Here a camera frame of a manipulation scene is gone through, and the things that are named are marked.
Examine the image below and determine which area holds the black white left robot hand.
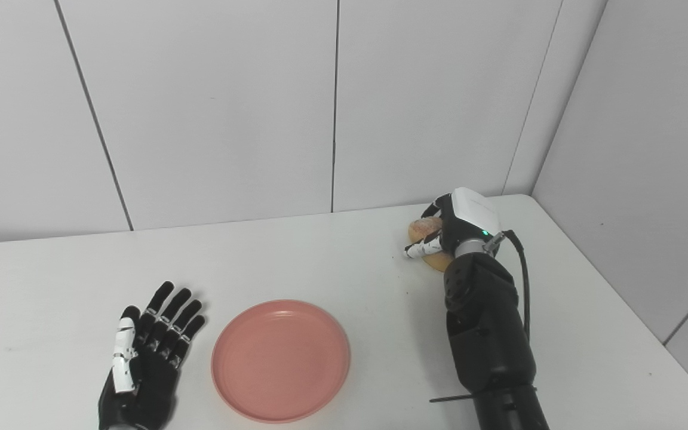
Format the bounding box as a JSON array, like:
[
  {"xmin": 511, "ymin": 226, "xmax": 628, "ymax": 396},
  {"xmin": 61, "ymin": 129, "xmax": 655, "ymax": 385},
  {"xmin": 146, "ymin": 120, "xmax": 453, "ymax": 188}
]
[{"xmin": 98, "ymin": 281, "xmax": 207, "ymax": 430}]

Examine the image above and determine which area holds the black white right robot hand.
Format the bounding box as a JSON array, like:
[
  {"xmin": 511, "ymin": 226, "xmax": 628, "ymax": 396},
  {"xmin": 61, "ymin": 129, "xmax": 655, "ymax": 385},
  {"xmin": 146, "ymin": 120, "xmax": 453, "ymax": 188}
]
[{"xmin": 404, "ymin": 187, "xmax": 503, "ymax": 260}]

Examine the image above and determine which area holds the golden bread roll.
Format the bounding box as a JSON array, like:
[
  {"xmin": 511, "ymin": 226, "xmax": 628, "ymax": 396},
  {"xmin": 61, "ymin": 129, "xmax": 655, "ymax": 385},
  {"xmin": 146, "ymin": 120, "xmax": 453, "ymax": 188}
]
[{"xmin": 408, "ymin": 217, "xmax": 454, "ymax": 273}]

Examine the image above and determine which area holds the pink round plate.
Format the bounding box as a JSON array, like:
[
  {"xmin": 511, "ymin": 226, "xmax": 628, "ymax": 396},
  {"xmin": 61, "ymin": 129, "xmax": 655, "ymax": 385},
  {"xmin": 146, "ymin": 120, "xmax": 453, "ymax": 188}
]
[{"xmin": 211, "ymin": 300, "xmax": 352, "ymax": 424}]

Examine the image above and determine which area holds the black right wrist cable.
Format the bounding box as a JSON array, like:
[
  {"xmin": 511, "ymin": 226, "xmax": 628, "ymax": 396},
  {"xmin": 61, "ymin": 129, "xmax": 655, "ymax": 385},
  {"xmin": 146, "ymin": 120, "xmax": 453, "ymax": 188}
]
[{"xmin": 483, "ymin": 230, "xmax": 532, "ymax": 342}]

